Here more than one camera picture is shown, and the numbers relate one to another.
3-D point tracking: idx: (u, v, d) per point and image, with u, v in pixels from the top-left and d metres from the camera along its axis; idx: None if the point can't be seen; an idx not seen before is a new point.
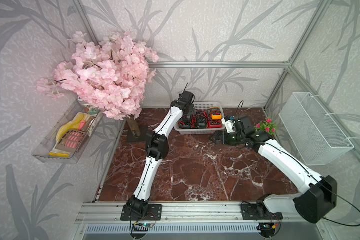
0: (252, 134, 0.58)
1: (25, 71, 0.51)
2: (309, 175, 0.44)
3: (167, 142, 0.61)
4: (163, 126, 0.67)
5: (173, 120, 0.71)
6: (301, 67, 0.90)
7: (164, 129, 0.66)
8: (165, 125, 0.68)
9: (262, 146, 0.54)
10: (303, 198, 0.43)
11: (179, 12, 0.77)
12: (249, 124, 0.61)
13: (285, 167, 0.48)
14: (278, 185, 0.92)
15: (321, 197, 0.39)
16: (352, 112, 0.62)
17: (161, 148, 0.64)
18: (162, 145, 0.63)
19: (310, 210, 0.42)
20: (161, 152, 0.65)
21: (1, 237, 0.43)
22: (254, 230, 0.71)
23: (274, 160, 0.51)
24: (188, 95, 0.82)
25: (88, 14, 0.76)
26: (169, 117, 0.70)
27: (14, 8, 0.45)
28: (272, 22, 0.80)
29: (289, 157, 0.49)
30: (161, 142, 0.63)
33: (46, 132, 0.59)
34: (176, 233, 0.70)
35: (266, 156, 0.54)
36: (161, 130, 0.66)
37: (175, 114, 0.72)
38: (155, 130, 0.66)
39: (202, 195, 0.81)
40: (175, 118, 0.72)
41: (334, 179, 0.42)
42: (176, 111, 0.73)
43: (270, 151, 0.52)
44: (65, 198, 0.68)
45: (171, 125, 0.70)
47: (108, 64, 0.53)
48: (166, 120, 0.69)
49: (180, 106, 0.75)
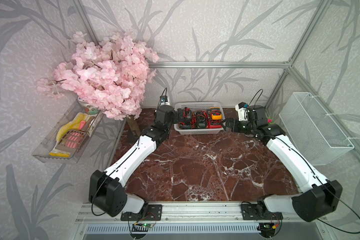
0: (264, 127, 0.56)
1: (25, 71, 0.51)
2: (314, 175, 0.43)
3: (122, 190, 0.43)
4: (120, 164, 0.46)
5: (138, 158, 0.49)
6: (301, 67, 0.90)
7: (120, 169, 0.45)
8: (123, 163, 0.46)
9: (272, 139, 0.52)
10: (303, 197, 0.43)
11: (179, 12, 0.77)
12: (263, 116, 0.59)
13: (291, 163, 0.47)
14: (278, 185, 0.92)
15: (322, 198, 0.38)
16: (352, 112, 0.62)
17: (109, 201, 0.41)
18: (111, 195, 0.40)
19: (306, 208, 0.42)
20: (109, 206, 0.41)
21: (1, 237, 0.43)
22: (254, 230, 0.71)
23: (282, 156, 0.50)
24: (163, 115, 0.57)
25: (88, 14, 0.76)
26: (134, 151, 0.50)
27: (14, 9, 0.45)
28: (272, 22, 0.80)
29: (298, 155, 0.48)
30: (111, 189, 0.40)
33: (46, 132, 0.59)
34: (176, 232, 0.71)
35: (274, 151, 0.53)
36: (115, 170, 0.44)
37: (143, 148, 0.51)
38: (105, 171, 0.44)
39: (203, 195, 0.81)
40: (142, 153, 0.51)
41: (339, 183, 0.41)
42: (147, 142, 0.53)
43: (277, 146, 0.51)
44: (65, 198, 0.68)
45: (132, 164, 0.47)
47: (108, 64, 0.53)
48: (126, 156, 0.48)
49: (153, 136, 0.55)
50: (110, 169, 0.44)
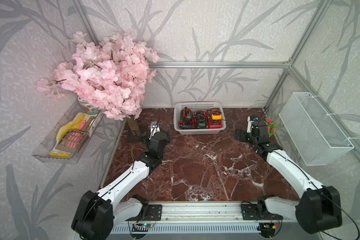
0: (264, 143, 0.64)
1: (25, 72, 0.51)
2: (309, 181, 0.45)
3: (111, 214, 0.42)
4: (113, 186, 0.46)
5: (130, 182, 0.50)
6: (301, 67, 0.90)
7: (112, 191, 0.45)
8: (115, 186, 0.47)
9: (270, 153, 0.58)
10: (303, 205, 0.43)
11: (179, 12, 0.77)
12: (265, 133, 0.64)
13: (288, 173, 0.50)
14: (278, 185, 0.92)
15: (318, 201, 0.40)
16: (352, 112, 0.62)
17: (96, 225, 0.39)
18: (99, 218, 0.39)
19: (307, 215, 0.42)
20: (95, 231, 0.39)
21: (1, 237, 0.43)
22: (254, 230, 0.71)
23: (279, 167, 0.54)
24: (157, 143, 0.61)
25: (88, 14, 0.76)
26: (127, 175, 0.51)
27: (14, 9, 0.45)
28: (272, 22, 0.80)
29: (293, 165, 0.51)
30: (101, 212, 0.40)
33: (46, 132, 0.59)
34: (176, 232, 0.71)
35: (273, 164, 0.57)
36: (108, 192, 0.45)
37: (137, 172, 0.53)
38: (98, 192, 0.44)
39: (202, 195, 0.81)
40: (135, 178, 0.52)
41: (336, 190, 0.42)
42: (141, 166, 0.56)
43: (274, 159, 0.56)
44: (65, 198, 0.68)
45: (124, 188, 0.48)
47: (108, 64, 0.53)
48: (120, 179, 0.49)
49: (147, 162, 0.58)
50: (103, 190, 0.45)
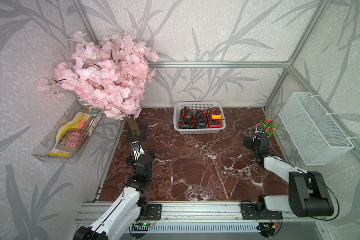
0: (263, 153, 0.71)
1: (25, 71, 0.51)
2: (296, 169, 0.51)
3: None
4: (106, 217, 0.47)
5: (124, 210, 0.52)
6: (301, 67, 0.90)
7: (106, 222, 0.46)
8: (109, 216, 0.48)
9: (265, 159, 0.65)
10: (292, 188, 0.46)
11: (179, 12, 0.77)
12: (266, 144, 0.71)
13: (279, 170, 0.57)
14: (278, 185, 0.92)
15: (300, 177, 0.46)
16: (352, 112, 0.62)
17: None
18: None
19: (296, 197, 0.44)
20: None
21: (1, 237, 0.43)
22: (254, 230, 0.71)
23: (273, 167, 0.60)
24: (143, 167, 0.62)
25: (88, 14, 0.76)
26: (119, 203, 0.52)
27: (14, 8, 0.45)
28: (272, 22, 0.80)
29: (284, 162, 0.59)
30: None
33: (46, 132, 0.59)
34: (175, 232, 0.71)
35: (270, 167, 0.63)
36: (102, 225, 0.45)
37: (128, 199, 0.55)
38: (90, 227, 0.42)
39: (202, 195, 0.81)
40: (128, 205, 0.54)
41: (321, 175, 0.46)
42: (132, 192, 0.58)
43: (267, 162, 0.64)
44: (65, 198, 0.68)
45: (118, 217, 0.49)
47: (108, 64, 0.53)
48: (112, 209, 0.50)
49: (137, 187, 0.60)
50: (96, 223, 0.45)
